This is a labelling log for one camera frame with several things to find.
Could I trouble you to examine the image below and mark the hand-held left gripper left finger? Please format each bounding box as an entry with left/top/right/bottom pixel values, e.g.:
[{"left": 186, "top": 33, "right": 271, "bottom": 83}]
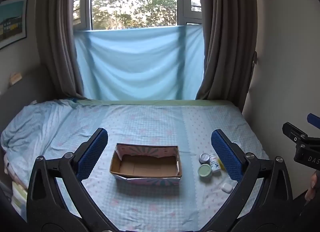
[{"left": 26, "top": 127, "right": 118, "bottom": 232}]

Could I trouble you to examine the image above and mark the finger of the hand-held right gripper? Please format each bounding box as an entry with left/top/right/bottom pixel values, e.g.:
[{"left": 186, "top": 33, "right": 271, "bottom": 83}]
[
  {"left": 307, "top": 113, "right": 320, "bottom": 127},
  {"left": 282, "top": 122, "right": 309, "bottom": 147}
]

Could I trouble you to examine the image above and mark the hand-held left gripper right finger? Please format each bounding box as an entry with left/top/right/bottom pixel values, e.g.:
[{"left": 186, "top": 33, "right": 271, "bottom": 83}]
[{"left": 211, "top": 129, "right": 293, "bottom": 232}]

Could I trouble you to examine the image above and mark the white plastic bottle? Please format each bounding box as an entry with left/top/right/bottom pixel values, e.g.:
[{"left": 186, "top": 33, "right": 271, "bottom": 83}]
[{"left": 209, "top": 154, "right": 222, "bottom": 174}]

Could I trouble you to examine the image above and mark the silver lid red jar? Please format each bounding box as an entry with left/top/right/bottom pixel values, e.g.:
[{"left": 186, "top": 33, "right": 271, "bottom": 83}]
[{"left": 199, "top": 152, "right": 212, "bottom": 164}]

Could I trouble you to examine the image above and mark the green lid dark jar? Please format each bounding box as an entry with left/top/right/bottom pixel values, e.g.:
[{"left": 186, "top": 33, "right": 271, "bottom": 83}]
[{"left": 197, "top": 163, "right": 213, "bottom": 178}]

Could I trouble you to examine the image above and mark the cardboard box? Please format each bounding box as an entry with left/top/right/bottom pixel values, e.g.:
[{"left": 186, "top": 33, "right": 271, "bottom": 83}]
[{"left": 109, "top": 143, "right": 182, "bottom": 186}]

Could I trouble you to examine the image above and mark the person's right hand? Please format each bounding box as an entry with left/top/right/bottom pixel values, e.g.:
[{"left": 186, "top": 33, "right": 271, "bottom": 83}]
[{"left": 305, "top": 171, "right": 320, "bottom": 201}]

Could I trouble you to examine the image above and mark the crumpled light blue quilt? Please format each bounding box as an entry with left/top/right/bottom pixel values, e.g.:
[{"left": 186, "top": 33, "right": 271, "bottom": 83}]
[{"left": 0, "top": 99, "right": 84, "bottom": 172}]

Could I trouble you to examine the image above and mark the checked floral bed sheet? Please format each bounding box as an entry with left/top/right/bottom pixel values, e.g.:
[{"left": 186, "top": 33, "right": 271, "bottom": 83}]
[{"left": 0, "top": 99, "right": 270, "bottom": 232}]

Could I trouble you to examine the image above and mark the stack of folded cloths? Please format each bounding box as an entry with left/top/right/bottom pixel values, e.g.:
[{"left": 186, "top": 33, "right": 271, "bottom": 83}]
[{"left": 3, "top": 153, "right": 28, "bottom": 221}]

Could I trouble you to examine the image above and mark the grey headboard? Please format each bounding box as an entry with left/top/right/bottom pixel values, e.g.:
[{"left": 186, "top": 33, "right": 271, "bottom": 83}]
[{"left": 0, "top": 71, "right": 83, "bottom": 135}]

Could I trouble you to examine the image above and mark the light blue hanging cloth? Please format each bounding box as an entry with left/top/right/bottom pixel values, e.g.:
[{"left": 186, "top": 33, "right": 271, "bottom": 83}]
[{"left": 74, "top": 25, "right": 205, "bottom": 101}]

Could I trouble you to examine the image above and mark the small beige box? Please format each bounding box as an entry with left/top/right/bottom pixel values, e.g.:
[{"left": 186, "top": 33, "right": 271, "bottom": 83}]
[{"left": 9, "top": 72, "right": 23, "bottom": 87}]

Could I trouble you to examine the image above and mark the grey brown curtain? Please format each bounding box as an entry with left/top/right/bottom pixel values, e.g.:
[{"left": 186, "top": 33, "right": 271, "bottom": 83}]
[
  {"left": 195, "top": 0, "right": 258, "bottom": 101},
  {"left": 35, "top": 0, "right": 88, "bottom": 100}
]

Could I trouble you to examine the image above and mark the framed wall picture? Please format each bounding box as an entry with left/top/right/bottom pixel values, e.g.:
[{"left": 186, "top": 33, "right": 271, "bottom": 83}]
[{"left": 0, "top": 0, "right": 28, "bottom": 50}]

